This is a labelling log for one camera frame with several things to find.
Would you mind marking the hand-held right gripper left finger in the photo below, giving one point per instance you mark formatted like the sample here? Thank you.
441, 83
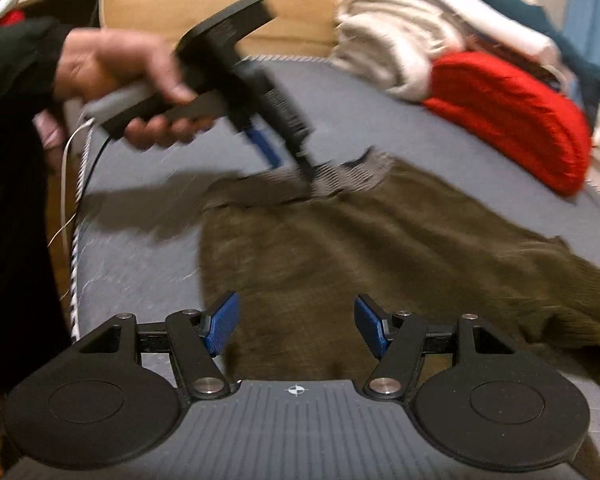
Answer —
223, 322

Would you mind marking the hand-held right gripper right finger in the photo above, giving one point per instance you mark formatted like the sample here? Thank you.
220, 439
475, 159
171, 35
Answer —
367, 322

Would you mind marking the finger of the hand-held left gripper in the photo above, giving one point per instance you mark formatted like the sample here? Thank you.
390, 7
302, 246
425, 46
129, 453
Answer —
265, 147
302, 160

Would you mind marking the person's left forearm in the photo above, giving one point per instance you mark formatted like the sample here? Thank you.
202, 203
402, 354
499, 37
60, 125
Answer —
20, 60

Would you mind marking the person's left hand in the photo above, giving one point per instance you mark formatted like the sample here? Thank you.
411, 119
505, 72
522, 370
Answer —
110, 60

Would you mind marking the grey quilted mattress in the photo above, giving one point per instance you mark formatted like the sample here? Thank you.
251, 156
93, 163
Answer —
330, 105

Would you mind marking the tan wooden board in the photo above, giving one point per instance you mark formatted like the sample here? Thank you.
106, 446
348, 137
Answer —
300, 15

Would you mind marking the white fluffy blanket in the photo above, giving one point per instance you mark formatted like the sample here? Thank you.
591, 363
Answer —
380, 35

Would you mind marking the red folded blanket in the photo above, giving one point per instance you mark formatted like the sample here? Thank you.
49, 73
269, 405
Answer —
510, 110

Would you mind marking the person's dark clothing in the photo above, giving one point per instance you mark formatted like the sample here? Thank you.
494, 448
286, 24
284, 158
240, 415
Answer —
15, 235

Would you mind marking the white folded cloth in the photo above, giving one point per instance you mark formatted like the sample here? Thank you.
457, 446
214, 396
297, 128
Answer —
490, 20

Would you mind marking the dark teal cloth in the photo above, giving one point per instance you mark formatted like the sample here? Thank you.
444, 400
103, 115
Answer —
522, 2

